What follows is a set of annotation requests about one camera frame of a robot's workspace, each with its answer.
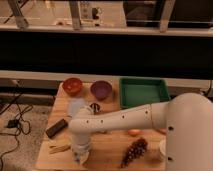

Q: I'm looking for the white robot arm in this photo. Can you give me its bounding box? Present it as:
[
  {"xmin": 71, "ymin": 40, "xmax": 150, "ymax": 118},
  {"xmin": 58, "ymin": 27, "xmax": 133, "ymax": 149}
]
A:
[{"xmin": 69, "ymin": 93, "xmax": 213, "ymax": 171}]

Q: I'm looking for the yellow banana bunch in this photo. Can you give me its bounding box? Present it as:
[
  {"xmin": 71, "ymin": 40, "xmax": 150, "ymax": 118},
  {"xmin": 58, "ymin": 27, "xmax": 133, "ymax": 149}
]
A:
[{"xmin": 49, "ymin": 144, "xmax": 70, "ymax": 154}]

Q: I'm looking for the black rectangular block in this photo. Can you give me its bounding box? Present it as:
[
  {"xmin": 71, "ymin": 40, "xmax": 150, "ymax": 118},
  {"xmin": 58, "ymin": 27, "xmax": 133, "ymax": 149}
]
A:
[{"xmin": 46, "ymin": 119, "xmax": 68, "ymax": 138}]

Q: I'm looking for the light blue plate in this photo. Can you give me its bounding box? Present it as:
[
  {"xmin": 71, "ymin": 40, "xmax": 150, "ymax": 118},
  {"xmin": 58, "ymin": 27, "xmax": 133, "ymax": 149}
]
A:
[{"xmin": 67, "ymin": 98, "xmax": 86, "ymax": 117}]

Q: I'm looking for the dark grape bunch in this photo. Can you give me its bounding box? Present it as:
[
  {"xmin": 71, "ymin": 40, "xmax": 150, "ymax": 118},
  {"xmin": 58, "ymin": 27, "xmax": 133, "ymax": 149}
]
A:
[{"xmin": 120, "ymin": 138, "xmax": 148, "ymax": 168}]

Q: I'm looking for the orange apple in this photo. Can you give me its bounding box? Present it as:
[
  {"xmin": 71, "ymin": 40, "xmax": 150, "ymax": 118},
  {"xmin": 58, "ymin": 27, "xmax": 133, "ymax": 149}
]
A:
[{"xmin": 127, "ymin": 129, "xmax": 143, "ymax": 137}]

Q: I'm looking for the purple bowl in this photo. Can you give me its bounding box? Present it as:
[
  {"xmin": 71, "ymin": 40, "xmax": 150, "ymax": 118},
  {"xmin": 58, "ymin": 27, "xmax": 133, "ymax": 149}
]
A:
[{"xmin": 90, "ymin": 80, "xmax": 112, "ymax": 100}]

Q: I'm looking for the red bowl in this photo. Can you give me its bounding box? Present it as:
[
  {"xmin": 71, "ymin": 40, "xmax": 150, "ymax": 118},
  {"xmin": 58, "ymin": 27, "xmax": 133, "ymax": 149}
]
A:
[{"xmin": 62, "ymin": 77, "xmax": 83, "ymax": 96}]

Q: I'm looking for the black power adapter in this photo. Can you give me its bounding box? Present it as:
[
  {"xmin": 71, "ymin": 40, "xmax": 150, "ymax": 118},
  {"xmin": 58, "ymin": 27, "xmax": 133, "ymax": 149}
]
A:
[{"xmin": 7, "ymin": 119, "xmax": 19, "ymax": 128}]

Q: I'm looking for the white round lid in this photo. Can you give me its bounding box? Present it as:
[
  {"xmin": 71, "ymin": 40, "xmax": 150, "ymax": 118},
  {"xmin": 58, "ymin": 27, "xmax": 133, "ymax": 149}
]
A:
[{"xmin": 159, "ymin": 139, "xmax": 166, "ymax": 161}]

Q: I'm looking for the green plastic tray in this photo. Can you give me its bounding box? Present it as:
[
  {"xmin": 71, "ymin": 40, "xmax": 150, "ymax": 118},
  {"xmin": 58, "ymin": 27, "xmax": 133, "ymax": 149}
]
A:
[{"xmin": 119, "ymin": 78, "xmax": 170, "ymax": 109}]

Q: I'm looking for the orange carrot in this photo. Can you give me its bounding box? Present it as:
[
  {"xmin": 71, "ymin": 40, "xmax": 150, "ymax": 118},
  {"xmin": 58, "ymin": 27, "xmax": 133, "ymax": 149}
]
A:
[{"xmin": 158, "ymin": 129, "xmax": 166, "ymax": 135}]

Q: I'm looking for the black floor cable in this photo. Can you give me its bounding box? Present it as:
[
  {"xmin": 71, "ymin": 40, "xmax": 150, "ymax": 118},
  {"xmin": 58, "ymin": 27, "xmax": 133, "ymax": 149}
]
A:
[{"xmin": 0, "ymin": 82, "xmax": 34, "ymax": 171}]

